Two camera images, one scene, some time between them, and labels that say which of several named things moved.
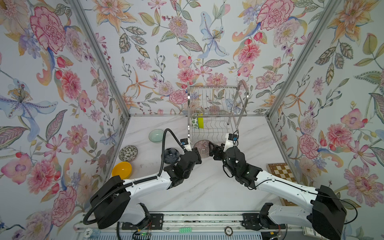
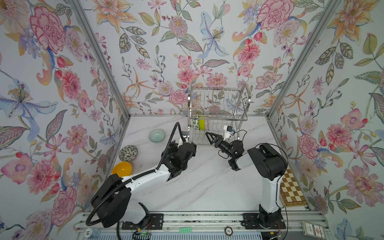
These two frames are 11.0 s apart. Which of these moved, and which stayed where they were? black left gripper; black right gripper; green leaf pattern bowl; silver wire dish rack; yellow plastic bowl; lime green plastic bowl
Moved: black right gripper; black left gripper
Stayed: yellow plastic bowl; green leaf pattern bowl; lime green plastic bowl; silver wire dish rack
